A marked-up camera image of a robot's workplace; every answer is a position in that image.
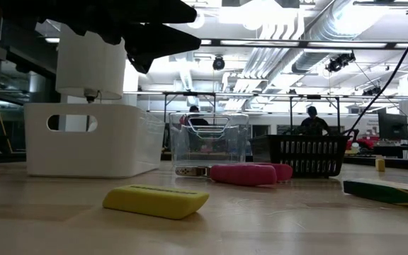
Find black aluminium table frame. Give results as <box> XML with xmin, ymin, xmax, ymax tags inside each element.
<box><xmin>0</xmin><ymin>150</ymin><xmax>408</xmax><ymax>172</ymax></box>

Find silver ventilation duct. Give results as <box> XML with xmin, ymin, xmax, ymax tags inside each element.
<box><xmin>290</xmin><ymin>0</ymin><xmax>385</xmax><ymax>74</ymax></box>

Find black slotted plastic basket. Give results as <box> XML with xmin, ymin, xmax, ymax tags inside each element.
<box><xmin>249</xmin><ymin>134</ymin><xmax>352</xmax><ymax>179</ymax></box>

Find pink-handled pliers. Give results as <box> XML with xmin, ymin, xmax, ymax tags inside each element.
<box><xmin>174</xmin><ymin>162</ymin><xmax>294</xmax><ymax>188</ymax></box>

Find clear plastic bin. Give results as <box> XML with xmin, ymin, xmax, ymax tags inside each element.
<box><xmin>168</xmin><ymin>111</ymin><xmax>250</xmax><ymax>170</ymax></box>

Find black ceiling dome camera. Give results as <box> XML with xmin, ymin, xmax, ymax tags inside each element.
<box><xmin>212</xmin><ymin>55</ymin><xmax>226</xmax><ymax>71</ymax></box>

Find Crayola crayon box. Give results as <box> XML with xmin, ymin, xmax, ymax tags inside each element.
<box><xmin>342</xmin><ymin>178</ymin><xmax>408</xmax><ymax>213</ymax></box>

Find black computer monitor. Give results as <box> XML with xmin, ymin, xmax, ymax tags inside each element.
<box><xmin>378</xmin><ymin>112</ymin><xmax>408</xmax><ymax>142</ymax></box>

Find black metal rig frame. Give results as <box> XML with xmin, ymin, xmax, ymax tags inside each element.
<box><xmin>288</xmin><ymin>93</ymin><xmax>342</xmax><ymax>135</ymax></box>
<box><xmin>161</xmin><ymin>91</ymin><xmax>217</xmax><ymax>123</ymax></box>

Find round ceiling ring light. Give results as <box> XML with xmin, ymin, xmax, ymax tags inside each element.
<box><xmin>188</xmin><ymin>10</ymin><xmax>207</xmax><ymax>30</ymax></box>

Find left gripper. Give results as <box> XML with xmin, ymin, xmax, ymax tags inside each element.
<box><xmin>40</xmin><ymin>0</ymin><xmax>203</xmax><ymax>74</ymax></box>

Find long ceiling light bar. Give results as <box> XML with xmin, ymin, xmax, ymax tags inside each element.
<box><xmin>200</xmin><ymin>38</ymin><xmax>408</xmax><ymax>50</ymax></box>

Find white cylindrical table lamp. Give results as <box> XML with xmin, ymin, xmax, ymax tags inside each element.
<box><xmin>55</xmin><ymin>23</ymin><xmax>130</xmax><ymax>105</ymax></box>

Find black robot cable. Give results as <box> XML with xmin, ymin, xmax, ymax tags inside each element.
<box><xmin>346</xmin><ymin>1</ymin><xmax>408</xmax><ymax>138</ymax></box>

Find black ceiling spotlight cluster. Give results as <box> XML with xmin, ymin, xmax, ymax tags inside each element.
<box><xmin>325</xmin><ymin>51</ymin><xmax>356</xmax><ymax>74</ymax></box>
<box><xmin>362</xmin><ymin>86</ymin><xmax>383</xmax><ymax>96</ymax></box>

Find person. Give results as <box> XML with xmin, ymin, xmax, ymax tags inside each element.
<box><xmin>298</xmin><ymin>105</ymin><xmax>332</xmax><ymax>136</ymax></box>
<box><xmin>184</xmin><ymin>105</ymin><xmax>210</xmax><ymax>128</ymax></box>

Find white plastic bin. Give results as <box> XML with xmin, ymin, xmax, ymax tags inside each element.
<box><xmin>24</xmin><ymin>102</ymin><xmax>166</xmax><ymax>179</ymax></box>

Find red object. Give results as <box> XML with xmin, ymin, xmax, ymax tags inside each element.
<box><xmin>347</xmin><ymin>136</ymin><xmax>380</xmax><ymax>150</ymax></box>

